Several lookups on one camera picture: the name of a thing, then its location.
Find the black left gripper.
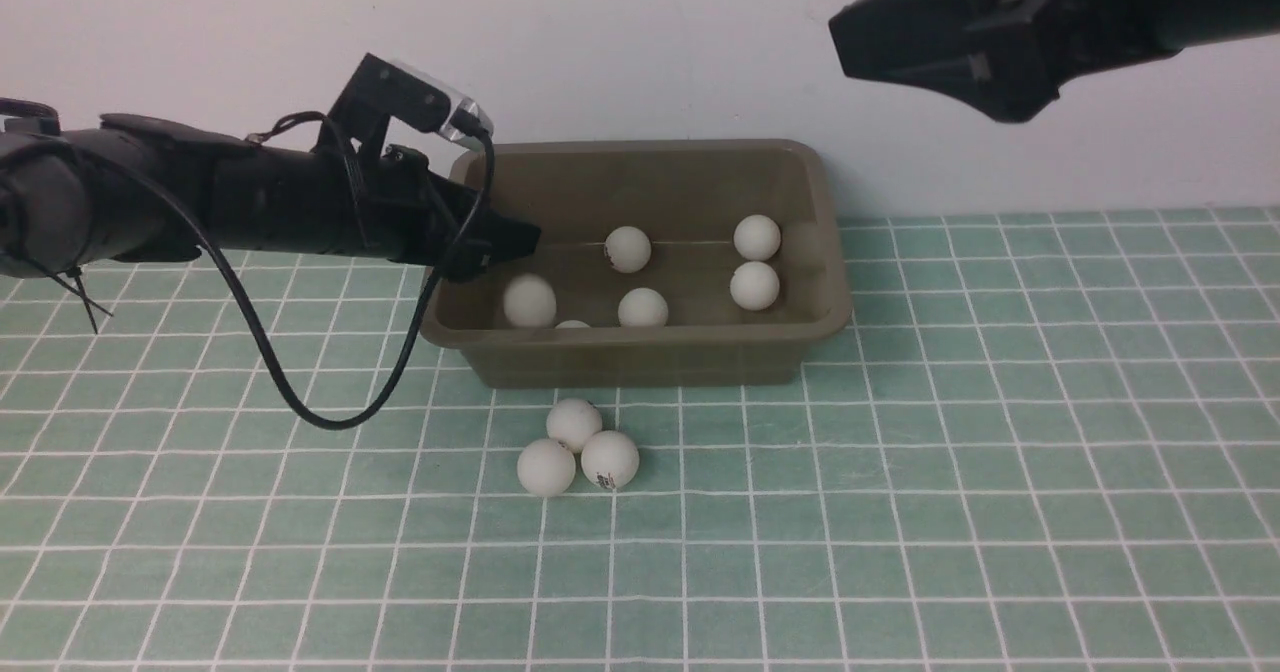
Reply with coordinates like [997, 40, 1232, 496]
[340, 147, 543, 283]

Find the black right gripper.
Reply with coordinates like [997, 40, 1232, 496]
[828, 0, 1277, 124]

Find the white ball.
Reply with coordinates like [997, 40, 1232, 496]
[545, 398, 604, 454]
[516, 438, 577, 498]
[502, 274, 557, 329]
[617, 285, 669, 326]
[603, 227, 652, 274]
[732, 215, 782, 262]

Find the white ball logo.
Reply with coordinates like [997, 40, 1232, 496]
[579, 430, 640, 493]
[730, 261, 781, 312]

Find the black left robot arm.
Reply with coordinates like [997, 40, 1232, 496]
[3, 101, 541, 283]

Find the olive plastic bin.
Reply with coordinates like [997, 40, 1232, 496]
[420, 140, 852, 389]

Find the green checkered tablecloth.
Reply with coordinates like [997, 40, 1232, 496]
[1, 207, 1279, 671]

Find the black left camera cable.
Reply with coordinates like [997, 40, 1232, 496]
[60, 127, 498, 431]

